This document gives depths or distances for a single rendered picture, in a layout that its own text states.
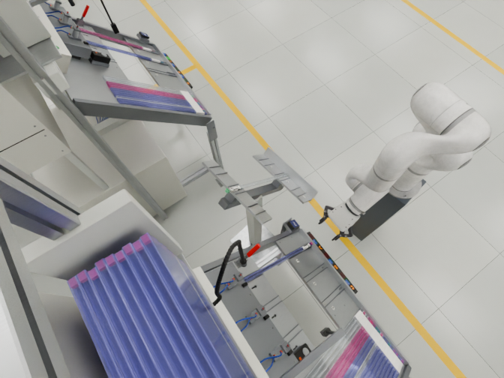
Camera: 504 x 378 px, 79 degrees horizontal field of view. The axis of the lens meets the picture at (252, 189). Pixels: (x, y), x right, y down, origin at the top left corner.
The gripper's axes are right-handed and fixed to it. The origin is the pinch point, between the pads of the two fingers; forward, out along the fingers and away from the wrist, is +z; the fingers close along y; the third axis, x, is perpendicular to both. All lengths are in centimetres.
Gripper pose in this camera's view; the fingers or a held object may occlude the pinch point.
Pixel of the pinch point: (328, 230)
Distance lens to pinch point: 141.8
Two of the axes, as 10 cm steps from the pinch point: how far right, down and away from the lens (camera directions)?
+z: -5.5, 6.6, 5.2
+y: -5.7, -7.5, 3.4
